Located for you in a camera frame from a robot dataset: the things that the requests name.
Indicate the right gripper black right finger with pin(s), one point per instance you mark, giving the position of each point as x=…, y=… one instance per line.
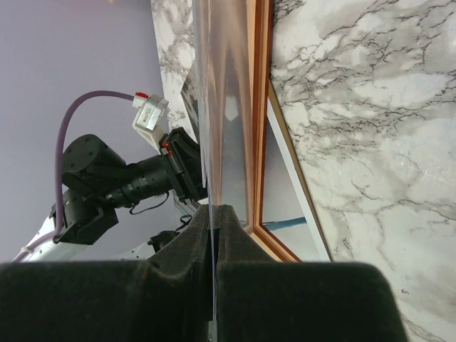
x=260, y=299

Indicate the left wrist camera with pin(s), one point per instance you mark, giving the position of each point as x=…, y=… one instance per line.
x=146, y=123

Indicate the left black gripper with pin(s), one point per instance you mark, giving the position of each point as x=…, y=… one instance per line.
x=177, y=168

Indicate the orange wooden picture frame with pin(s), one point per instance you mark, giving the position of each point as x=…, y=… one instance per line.
x=259, y=31

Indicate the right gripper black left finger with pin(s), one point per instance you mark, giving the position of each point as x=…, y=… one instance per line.
x=164, y=298

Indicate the landscape photo print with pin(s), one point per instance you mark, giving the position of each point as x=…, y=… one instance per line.
x=261, y=181

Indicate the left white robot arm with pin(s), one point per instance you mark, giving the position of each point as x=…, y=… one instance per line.
x=99, y=182

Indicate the brown cardboard backing board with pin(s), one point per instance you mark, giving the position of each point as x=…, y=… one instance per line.
x=288, y=211

